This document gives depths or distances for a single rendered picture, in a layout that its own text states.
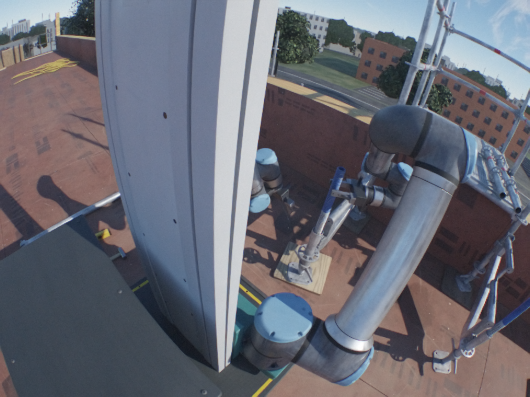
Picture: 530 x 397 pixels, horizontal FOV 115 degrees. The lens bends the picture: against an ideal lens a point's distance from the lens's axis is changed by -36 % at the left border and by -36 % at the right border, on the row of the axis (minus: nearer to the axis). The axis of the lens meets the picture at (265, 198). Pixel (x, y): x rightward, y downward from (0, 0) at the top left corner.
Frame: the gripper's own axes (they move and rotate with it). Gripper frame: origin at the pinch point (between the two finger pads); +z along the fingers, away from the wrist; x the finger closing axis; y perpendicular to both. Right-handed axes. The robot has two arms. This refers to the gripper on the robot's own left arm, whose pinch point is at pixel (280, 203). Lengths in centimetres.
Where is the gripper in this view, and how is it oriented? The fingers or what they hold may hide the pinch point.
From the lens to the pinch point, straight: 131.4
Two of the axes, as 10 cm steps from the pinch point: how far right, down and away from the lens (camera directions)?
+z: 2.5, 6.1, 7.5
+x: -6.5, -4.7, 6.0
